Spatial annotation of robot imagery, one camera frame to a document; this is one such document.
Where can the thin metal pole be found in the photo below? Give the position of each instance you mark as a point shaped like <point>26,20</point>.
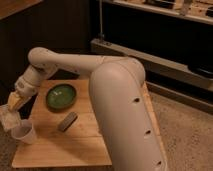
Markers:
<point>101,34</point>

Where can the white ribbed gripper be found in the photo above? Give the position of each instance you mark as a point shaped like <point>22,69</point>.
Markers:
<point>24,89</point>

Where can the grey metal shelf frame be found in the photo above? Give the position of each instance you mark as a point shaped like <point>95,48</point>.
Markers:
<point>177,54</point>

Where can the green ceramic bowl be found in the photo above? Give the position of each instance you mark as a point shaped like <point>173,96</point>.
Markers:
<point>61,96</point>

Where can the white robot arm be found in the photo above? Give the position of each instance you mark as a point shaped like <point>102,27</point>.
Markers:
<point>115,93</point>

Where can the dark grey rectangular block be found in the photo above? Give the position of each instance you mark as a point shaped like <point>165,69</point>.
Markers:
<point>67,121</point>

